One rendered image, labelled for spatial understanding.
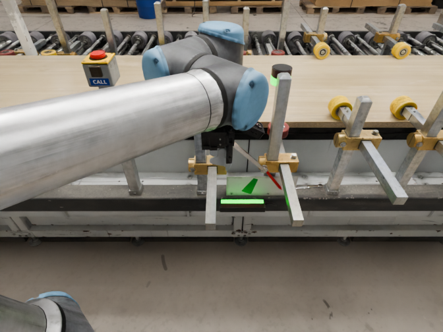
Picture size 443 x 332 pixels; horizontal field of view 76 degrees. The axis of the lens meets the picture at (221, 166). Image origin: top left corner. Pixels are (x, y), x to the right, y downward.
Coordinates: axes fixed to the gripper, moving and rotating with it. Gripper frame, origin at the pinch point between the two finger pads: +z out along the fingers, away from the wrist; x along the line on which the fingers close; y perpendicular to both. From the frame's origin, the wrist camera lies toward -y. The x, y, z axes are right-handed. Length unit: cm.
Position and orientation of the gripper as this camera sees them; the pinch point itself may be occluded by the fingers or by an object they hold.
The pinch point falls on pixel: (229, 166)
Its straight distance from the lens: 79.1
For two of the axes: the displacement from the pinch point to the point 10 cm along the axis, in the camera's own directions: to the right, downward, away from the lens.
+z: 0.0, 7.5, 6.6
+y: -10.0, 0.2, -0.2
